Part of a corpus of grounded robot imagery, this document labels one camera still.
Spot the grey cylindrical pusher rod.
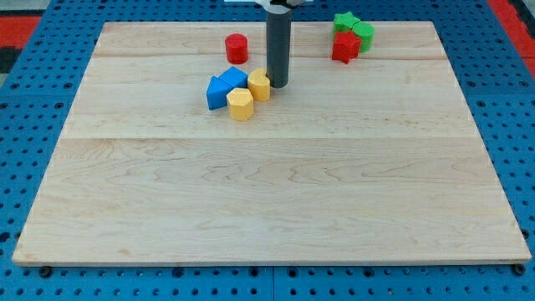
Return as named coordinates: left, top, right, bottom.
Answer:
left=266, top=4, right=292, bottom=89

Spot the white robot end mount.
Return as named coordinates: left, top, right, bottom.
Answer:
left=223, top=0, right=313, bottom=8

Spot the red cylinder block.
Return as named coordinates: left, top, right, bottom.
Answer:
left=225, top=33, right=248, bottom=64

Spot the blue triangle block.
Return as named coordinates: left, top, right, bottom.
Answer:
left=206, top=76, right=232, bottom=110

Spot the yellow heart block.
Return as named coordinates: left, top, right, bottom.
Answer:
left=247, top=69, right=271, bottom=101

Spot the green star block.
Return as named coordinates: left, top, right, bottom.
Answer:
left=333, top=11, right=360, bottom=33

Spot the blue cube block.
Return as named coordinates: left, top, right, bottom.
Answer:
left=219, top=67, right=248, bottom=89

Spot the red star block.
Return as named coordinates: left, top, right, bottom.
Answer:
left=331, top=31, right=362, bottom=64

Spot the green cylinder block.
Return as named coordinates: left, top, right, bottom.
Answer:
left=352, top=22, right=375, bottom=53

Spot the yellow hexagon block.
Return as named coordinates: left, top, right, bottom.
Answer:
left=227, top=88, right=254, bottom=121

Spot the wooden board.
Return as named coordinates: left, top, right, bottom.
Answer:
left=13, top=22, right=532, bottom=267

